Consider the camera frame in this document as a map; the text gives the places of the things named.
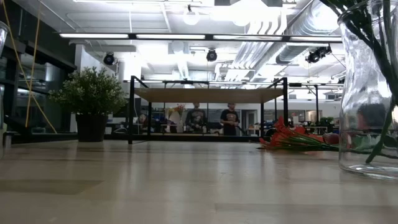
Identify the round white ceiling lamp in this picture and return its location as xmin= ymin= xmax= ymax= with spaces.
xmin=182 ymin=4 xmax=200 ymax=26

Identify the small grey cylinder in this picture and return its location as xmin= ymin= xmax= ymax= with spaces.
xmin=2 ymin=130 xmax=14 ymax=149

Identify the yellow cable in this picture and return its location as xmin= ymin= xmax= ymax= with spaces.
xmin=1 ymin=0 xmax=59 ymax=134
xmin=24 ymin=7 xmax=43 ymax=128

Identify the wooden shelf black metal frame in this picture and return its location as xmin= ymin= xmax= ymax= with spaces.
xmin=128 ymin=75 xmax=289 ymax=146

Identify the black ceiling spotlight cluster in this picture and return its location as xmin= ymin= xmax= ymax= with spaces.
xmin=304 ymin=45 xmax=333 ymax=65

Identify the green potted plant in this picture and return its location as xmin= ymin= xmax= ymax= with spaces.
xmin=47 ymin=66 xmax=129 ymax=143

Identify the person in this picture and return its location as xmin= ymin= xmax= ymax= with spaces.
xmin=219 ymin=103 xmax=241 ymax=137
xmin=185 ymin=102 xmax=208 ymax=134

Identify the background flower bouquet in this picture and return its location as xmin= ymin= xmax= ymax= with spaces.
xmin=166 ymin=104 xmax=187 ymax=134

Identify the maroon artificial tulip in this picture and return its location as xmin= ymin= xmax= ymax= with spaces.
xmin=321 ymin=132 xmax=340 ymax=146

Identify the clear glass vase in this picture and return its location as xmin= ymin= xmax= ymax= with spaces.
xmin=0 ymin=20 xmax=10 ymax=160
xmin=336 ymin=0 xmax=398 ymax=181

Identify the long LED light bar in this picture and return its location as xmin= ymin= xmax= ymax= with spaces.
xmin=58 ymin=32 xmax=343 ymax=44

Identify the silver ventilation duct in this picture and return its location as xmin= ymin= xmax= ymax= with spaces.
xmin=275 ymin=0 xmax=343 ymax=65

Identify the red artificial flower bunch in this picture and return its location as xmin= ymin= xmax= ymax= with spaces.
xmin=256 ymin=116 xmax=340 ymax=154

